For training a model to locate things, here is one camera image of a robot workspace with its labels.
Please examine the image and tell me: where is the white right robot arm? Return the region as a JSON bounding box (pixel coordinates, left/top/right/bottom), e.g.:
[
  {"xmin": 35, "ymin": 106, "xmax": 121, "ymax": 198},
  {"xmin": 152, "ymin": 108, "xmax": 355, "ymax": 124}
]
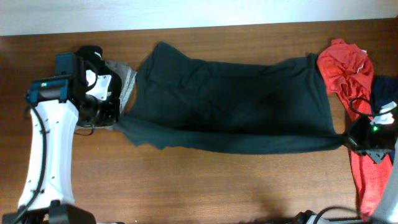
[{"xmin": 338, "ymin": 97, "xmax": 397, "ymax": 223}]

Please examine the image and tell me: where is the navy blue garment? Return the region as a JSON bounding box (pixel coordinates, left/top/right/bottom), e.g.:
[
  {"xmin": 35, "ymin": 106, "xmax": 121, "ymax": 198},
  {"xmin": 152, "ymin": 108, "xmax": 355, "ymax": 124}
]
[{"xmin": 371, "ymin": 76, "xmax": 397, "ymax": 113}]

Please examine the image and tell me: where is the grey folded garment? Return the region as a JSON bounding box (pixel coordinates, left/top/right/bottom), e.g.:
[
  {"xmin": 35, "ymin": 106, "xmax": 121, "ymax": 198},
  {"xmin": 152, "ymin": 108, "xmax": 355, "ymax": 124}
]
[{"xmin": 75, "ymin": 60, "xmax": 137, "ymax": 130}]

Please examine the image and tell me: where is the dark green Nike t-shirt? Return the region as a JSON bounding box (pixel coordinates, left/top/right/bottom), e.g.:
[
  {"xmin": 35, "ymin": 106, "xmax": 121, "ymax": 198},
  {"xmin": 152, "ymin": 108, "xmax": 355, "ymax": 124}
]
[{"xmin": 118, "ymin": 42, "xmax": 343, "ymax": 154}]

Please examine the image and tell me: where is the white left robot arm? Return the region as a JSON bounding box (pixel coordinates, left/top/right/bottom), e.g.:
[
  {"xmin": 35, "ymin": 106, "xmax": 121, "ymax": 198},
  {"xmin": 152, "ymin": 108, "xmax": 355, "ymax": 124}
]
[{"xmin": 2, "ymin": 46, "xmax": 121, "ymax": 223}]

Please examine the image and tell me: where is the black folded garment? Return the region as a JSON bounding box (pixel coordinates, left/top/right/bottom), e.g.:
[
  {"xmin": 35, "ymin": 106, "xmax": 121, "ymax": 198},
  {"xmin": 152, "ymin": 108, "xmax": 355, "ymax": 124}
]
[{"xmin": 75, "ymin": 45, "xmax": 104, "ymax": 66}]

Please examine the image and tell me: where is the red shirt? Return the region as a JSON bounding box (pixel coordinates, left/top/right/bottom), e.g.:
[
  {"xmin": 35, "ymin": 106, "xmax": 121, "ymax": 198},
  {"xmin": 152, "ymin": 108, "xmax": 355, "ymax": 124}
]
[{"xmin": 316, "ymin": 38, "xmax": 394, "ymax": 218}]

